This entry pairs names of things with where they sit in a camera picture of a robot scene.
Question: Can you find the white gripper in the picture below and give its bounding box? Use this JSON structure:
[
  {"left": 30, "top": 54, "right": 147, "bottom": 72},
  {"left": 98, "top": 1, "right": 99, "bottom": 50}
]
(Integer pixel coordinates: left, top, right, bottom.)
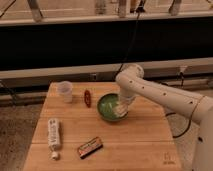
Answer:
[{"left": 118, "top": 88, "right": 136, "bottom": 110}]

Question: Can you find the white sponge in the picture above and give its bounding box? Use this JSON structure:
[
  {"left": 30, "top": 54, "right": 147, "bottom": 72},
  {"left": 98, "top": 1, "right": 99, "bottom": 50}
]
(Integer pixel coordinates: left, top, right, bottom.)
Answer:
[{"left": 113, "top": 104, "right": 128, "bottom": 118}]

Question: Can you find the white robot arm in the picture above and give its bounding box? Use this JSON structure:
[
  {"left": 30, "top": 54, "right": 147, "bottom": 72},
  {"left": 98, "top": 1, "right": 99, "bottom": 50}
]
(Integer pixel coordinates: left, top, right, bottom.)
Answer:
[{"left": 114, "top": 64, "right": 213, "bottom": 171}]

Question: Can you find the green ceramic bowl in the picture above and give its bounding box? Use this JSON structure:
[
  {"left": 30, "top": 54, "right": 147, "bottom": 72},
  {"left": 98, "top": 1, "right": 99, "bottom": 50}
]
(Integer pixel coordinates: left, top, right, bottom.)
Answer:
[{"left": 97, "top": 93, "right": 127, "bottom": 122}]

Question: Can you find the small brown oblong object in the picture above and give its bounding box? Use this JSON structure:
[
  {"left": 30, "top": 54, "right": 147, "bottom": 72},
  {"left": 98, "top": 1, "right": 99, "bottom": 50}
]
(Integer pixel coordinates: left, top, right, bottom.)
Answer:
[{"left": 84, "top": 90, "right": 91, "bottom": 108}]

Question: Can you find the dark candy bar wrapper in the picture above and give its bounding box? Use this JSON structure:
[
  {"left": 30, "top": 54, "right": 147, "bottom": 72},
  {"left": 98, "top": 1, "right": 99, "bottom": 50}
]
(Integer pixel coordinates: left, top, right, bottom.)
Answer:
[{"left": 77, "top": 137, "right": 103, "bottom": 159}]

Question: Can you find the clear plastic cup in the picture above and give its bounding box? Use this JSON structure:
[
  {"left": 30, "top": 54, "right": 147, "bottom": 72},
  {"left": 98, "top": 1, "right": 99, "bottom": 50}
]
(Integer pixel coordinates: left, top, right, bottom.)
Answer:
[{"left": 57, "top": 81, "right": 73, "bottom": 103}]

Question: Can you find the white toothpaste tube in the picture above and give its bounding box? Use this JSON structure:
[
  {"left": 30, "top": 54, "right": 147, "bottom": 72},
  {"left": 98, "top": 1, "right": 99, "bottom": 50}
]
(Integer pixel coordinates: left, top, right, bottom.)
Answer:
[{"left": 48, "top": 118, "right": 61, "bottom": 160}]

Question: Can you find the black cable loop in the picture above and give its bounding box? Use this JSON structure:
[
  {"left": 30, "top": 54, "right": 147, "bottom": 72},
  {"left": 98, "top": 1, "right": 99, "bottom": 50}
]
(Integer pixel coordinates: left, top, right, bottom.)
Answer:
[{"left": 164, "top": 71, "right": 193, "bottom": 139}]

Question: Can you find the white wall plug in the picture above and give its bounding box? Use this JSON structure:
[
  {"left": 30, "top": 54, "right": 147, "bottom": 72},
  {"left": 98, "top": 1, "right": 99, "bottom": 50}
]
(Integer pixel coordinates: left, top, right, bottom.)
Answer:
[{"left": 179, "top": 66, "right": 188, "bottom": 73}]

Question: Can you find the black hanging cable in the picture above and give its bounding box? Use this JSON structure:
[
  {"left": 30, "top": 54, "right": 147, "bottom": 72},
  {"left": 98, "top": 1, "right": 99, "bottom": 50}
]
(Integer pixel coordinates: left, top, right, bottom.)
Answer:
[{"left": 110, "top": 0, "right": 146, "bottom": 81}]

